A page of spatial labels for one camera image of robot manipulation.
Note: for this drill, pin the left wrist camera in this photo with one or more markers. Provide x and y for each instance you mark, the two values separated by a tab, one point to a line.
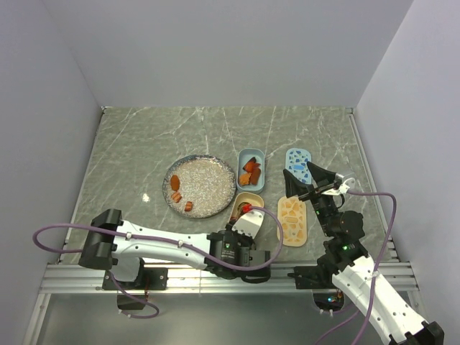
247	221

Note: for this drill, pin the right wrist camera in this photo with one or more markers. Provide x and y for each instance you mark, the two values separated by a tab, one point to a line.
345	182

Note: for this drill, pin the orange fried cutlet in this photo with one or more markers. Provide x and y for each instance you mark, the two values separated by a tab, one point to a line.
245	179

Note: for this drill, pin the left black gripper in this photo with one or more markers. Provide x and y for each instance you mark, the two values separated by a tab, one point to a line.
249	239

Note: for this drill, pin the blue lunch box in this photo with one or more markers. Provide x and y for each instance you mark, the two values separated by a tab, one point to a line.
246	155

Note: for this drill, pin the red-brown meat slab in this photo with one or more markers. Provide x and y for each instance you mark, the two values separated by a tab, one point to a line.
255	176

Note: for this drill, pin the speckled round plate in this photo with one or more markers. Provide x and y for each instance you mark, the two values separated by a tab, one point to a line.
207	181

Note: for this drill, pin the orange crab claw piece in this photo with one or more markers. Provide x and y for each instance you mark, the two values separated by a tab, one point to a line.
250	166

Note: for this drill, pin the beige lunch box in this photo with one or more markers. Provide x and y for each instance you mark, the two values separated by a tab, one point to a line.
241	200

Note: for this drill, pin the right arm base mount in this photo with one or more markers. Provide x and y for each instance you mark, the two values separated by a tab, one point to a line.
326	297

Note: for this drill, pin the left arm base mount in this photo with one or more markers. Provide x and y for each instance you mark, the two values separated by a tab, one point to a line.
148	280

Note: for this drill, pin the orange oval nugget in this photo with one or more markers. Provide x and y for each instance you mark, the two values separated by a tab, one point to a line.
175	183

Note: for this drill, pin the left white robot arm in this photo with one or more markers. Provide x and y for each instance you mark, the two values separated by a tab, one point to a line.
124	254

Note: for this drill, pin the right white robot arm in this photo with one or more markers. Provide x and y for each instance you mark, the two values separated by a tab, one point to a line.
348	266

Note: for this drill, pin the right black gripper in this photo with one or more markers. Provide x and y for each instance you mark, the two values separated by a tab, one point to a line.
322	177

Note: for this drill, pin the blue patterned lid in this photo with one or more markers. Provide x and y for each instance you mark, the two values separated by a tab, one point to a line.
296	160

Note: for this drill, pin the beige patterned lid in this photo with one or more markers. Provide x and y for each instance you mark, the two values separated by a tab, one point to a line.
292	214

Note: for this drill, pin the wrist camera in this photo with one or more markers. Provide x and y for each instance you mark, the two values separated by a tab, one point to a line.
247	221
345	182

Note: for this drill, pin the bacon piece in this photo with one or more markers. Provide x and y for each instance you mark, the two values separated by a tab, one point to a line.
188	206
176	197

